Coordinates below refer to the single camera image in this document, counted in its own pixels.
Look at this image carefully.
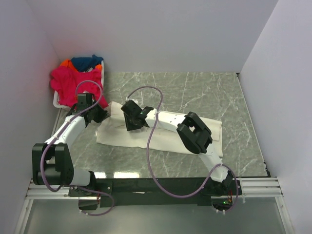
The white laundry basket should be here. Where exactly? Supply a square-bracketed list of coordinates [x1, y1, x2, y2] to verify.
[50, 60, 104, 110]

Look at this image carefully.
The black base beam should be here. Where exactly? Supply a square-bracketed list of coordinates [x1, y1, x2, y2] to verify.
[69, 178, 242, 208]

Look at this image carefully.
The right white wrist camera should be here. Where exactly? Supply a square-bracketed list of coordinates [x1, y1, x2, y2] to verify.
[125, 97, 138, 104]

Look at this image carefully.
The blue t shirt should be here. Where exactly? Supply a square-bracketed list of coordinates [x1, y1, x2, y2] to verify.
[71, 55, 104, 72]

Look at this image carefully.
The pink t shirt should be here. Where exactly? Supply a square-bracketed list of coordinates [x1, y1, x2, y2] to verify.
[50, 66, 108, 108]

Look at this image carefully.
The white t shirt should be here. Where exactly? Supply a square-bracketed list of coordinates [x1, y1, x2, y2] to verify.
[96, 101, 223, 157]

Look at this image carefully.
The orange t shirt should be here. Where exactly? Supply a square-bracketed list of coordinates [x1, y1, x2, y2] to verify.
[60, 59, 103, 72]

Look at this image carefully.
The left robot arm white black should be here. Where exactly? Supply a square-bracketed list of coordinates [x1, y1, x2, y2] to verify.
[32, 93, 109, 196]

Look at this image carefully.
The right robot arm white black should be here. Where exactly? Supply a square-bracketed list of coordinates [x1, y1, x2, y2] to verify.
[121, 100, 237, 198]

